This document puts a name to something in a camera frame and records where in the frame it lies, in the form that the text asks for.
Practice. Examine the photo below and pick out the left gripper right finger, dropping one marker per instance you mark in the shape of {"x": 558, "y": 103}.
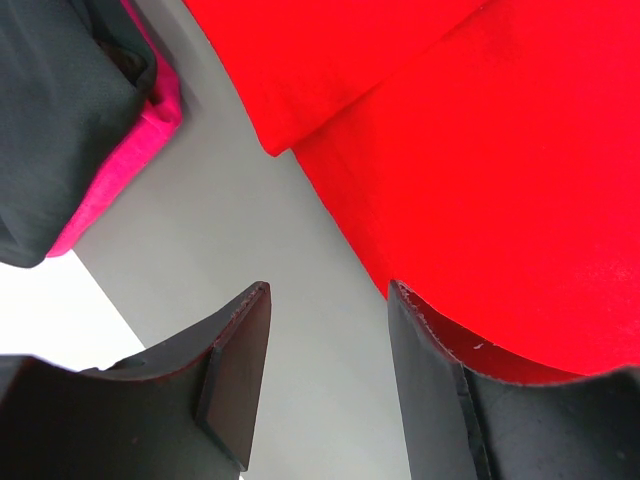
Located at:
{"x": 472, "y": 410}

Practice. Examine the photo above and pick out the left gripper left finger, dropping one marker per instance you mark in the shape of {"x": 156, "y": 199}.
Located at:
{"x": 184, "y": 408}

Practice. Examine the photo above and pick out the red t shirt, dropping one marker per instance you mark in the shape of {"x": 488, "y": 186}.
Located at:
{"x": 485, "y": 153}

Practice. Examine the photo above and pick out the folded pink t shirt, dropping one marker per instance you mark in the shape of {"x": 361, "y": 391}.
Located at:
{"x": 135, "y": 150}

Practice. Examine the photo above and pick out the folded black t shirt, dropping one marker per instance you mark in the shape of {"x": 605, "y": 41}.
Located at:
{"x": 24, "y": 27}

